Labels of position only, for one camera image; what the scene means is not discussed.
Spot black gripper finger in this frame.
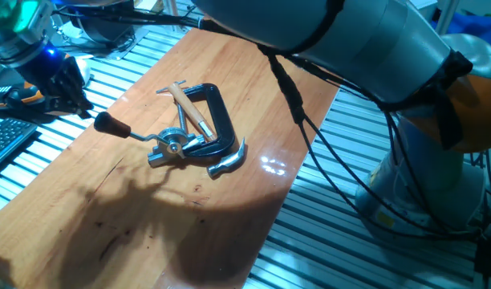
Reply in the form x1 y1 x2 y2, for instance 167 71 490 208
60 55 88 101
40 90 93 120

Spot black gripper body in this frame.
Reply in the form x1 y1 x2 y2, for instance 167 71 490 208
12 44 70 96

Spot metal lever dark red knob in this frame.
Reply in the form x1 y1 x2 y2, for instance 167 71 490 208
93 111 170 146

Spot wooden handle claw hammer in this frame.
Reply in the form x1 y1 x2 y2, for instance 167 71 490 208
167 82 247 179

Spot black C-clamp with screw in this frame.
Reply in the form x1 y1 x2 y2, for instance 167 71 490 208
156 79 237 158

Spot orange black teach pendant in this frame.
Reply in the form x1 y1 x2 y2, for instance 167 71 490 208
0 82 46 110

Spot black round spool device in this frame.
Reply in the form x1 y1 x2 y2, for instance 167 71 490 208
72 10 135 45

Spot black computer keyboard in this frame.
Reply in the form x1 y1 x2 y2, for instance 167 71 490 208
0 117 39 173

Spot glossy wooden board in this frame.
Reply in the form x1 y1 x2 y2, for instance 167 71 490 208
0 27 339 289

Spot blue plastic bag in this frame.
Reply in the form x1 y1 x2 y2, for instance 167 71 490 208
432 10 491 46

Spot green gripper mount plate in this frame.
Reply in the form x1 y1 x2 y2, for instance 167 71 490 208
0 0 54 45

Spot aluminium frame post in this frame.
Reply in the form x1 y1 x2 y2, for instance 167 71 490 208
434 0 461 36

